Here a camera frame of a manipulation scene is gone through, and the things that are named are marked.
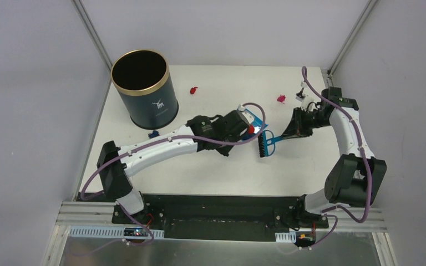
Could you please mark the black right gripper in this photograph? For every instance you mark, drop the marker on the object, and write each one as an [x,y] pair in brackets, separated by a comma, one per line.
[296,128]

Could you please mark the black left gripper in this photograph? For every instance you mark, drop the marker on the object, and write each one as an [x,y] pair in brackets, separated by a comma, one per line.
[245,129]

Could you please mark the blue plastic dustpan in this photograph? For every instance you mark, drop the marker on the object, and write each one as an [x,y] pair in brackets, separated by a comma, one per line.
[257,123]

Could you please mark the blue hand brush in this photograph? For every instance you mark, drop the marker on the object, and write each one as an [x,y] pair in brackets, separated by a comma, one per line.
[267,143]

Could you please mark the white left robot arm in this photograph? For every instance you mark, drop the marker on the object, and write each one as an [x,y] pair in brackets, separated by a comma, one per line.
[117,165]

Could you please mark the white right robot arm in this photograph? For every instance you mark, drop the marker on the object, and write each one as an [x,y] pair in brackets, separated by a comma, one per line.
[355,179]

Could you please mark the red paper scrap centre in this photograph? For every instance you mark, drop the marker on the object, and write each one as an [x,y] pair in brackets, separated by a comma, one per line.
[250,130]

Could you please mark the pink paper scrap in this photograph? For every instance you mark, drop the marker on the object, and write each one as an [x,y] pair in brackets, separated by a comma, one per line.
[281,99]

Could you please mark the red paper scrap near bin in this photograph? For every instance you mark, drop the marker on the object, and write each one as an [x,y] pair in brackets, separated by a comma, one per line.
[193,90]

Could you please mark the dark blue paper scrap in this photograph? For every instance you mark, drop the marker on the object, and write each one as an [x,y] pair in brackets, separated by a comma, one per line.
[153,134]

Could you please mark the dark blue gold-rimmed bin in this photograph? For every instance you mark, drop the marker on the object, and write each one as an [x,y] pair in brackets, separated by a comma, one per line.
[142,79]

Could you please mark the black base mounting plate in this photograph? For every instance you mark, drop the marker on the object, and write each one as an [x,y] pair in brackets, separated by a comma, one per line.
[227,218]

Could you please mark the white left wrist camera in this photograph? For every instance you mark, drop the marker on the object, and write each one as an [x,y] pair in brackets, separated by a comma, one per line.
[246,113]

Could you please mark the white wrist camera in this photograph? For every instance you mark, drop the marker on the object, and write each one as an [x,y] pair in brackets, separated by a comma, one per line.
[304,99]
[246,113]

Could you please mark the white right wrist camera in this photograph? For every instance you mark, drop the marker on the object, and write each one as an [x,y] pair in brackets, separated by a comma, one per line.
[304,99]

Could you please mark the right white slotted cable duct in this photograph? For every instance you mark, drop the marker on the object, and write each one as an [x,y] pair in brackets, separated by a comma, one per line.
[285,237]

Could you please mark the white slotted cable duct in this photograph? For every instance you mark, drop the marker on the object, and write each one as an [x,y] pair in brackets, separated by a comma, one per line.
[285,237]
[130,233]

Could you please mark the left white slotted cable duct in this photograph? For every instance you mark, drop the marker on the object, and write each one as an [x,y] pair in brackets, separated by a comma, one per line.
[130,233]

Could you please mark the aluminium frame rail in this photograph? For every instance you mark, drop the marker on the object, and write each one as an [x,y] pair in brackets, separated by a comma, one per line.
[90,28]

